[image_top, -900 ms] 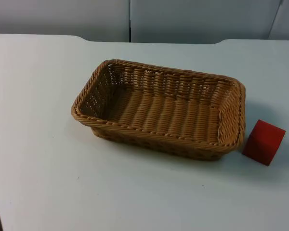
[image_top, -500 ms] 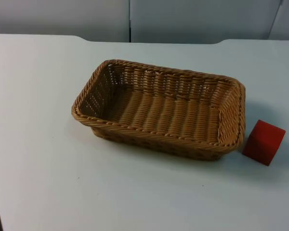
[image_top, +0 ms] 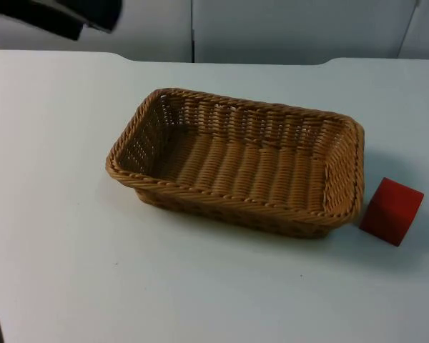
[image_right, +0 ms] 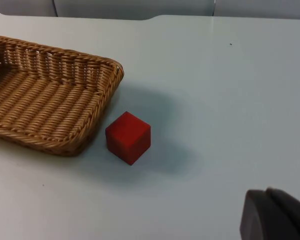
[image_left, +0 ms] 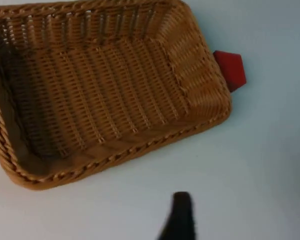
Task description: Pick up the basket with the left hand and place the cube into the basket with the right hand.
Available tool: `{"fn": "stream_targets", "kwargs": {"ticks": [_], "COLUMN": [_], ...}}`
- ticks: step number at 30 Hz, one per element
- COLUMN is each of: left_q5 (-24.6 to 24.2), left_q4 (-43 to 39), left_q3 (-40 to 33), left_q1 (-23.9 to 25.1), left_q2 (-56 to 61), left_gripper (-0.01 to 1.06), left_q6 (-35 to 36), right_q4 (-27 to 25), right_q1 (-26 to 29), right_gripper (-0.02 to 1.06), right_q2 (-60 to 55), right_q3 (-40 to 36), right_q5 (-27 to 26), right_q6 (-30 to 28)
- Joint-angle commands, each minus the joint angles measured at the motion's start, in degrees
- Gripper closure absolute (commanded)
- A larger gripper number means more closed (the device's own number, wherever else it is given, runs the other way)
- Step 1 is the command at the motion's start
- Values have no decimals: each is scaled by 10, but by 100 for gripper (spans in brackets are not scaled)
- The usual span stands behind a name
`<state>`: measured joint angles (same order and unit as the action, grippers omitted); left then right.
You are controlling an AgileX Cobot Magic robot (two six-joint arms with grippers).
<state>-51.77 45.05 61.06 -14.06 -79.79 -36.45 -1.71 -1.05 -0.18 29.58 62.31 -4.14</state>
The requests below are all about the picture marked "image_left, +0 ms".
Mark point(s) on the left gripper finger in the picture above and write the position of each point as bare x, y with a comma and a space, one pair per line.
181, 220

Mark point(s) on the brown wicker basket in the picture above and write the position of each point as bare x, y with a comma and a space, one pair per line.
102, 95

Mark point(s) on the red cube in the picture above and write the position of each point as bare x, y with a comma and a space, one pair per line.
231, 68

